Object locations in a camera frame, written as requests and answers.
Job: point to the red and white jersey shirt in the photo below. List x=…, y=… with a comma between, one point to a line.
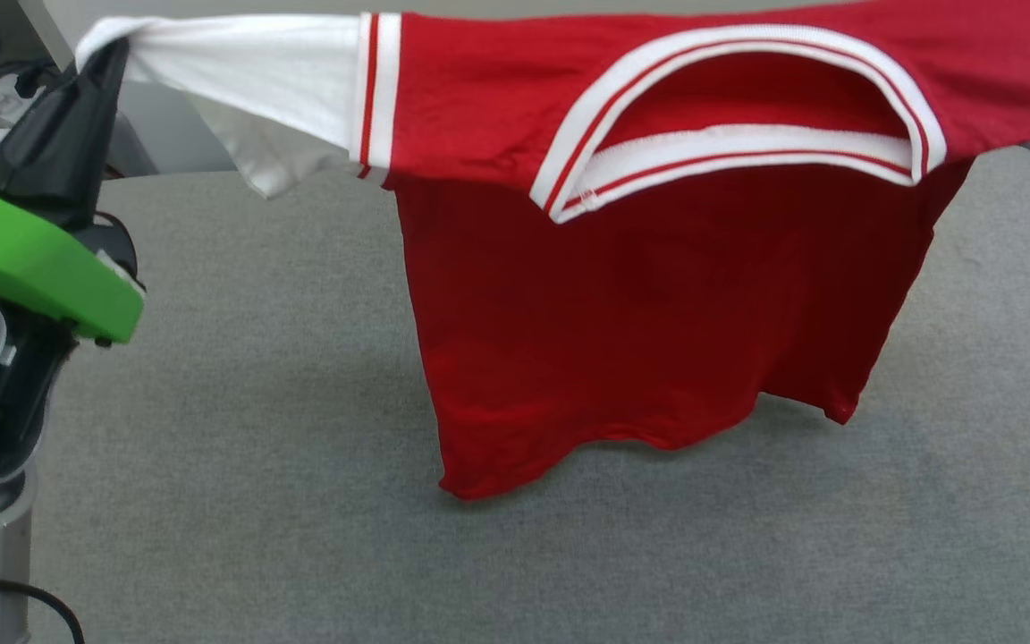
x=640, y=313

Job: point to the white power strip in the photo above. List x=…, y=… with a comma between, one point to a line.
x=5, y=103

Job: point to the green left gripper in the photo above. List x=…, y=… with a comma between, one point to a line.
x=32, y=268

